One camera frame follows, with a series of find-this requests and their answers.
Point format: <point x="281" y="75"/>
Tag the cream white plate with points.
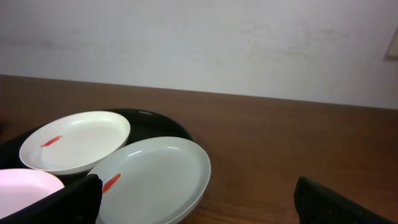
<point x="75" y="143"/>

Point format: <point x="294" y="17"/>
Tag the pinkish white plate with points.
<point x="23" y="187"/>

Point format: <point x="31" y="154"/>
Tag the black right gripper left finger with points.
<point x="77" y="203"/>

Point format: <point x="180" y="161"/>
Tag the round black tray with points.
<point x="144" y="125"/>

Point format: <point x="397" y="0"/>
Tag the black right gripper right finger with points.
<point x="316" y="204"/>

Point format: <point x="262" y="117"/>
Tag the grey-white plate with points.
<point x="153" y="181"/>

